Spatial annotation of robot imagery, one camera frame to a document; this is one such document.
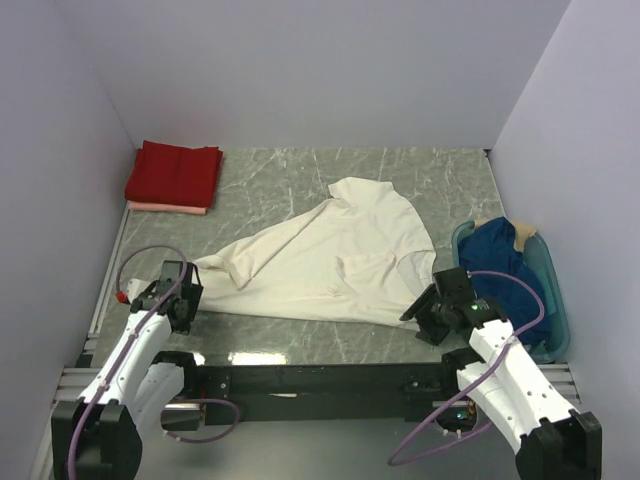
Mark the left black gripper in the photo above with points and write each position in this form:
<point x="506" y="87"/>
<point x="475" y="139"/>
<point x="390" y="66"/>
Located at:
<point x="188" y="288"/>

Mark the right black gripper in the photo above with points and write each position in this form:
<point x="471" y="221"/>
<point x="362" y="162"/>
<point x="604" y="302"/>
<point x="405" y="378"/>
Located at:
<point x="423" y="316"/>

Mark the white t shirt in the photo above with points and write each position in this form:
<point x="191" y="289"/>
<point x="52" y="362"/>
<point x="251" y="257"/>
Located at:
<point x="363" y="255"/>

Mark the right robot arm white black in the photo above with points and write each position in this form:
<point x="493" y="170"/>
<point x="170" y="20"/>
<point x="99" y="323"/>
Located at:
<point x="549" y="437"/>

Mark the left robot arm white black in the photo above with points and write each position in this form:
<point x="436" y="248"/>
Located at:
<point x="100" y="434"/>

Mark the blue t shirt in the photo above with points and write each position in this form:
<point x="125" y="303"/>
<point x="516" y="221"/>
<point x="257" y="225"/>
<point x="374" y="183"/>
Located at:
<point x="490" y="249"/>

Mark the folded pink t shirt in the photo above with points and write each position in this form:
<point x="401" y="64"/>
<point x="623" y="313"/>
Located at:
<point x="166" y="208"/>

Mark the teal plastic basket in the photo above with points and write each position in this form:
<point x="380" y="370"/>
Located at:
<point x="549" y="339"/>

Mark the beige t shirt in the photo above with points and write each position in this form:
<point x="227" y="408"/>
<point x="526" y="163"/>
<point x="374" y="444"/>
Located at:
<point x="523" y="231"/>

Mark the folded red t shirt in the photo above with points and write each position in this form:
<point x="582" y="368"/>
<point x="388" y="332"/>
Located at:
<point x="175" y="175"/>

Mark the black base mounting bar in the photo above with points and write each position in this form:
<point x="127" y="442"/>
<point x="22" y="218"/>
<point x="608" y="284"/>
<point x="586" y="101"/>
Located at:
<point x="408" y="391"/>

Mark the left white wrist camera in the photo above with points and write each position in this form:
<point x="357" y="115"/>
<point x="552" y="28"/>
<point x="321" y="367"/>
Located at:
<point x="131" y="291"/>

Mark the aluminium frame rail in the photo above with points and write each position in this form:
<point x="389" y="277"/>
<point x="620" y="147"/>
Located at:
<point x="74" y="380"/>

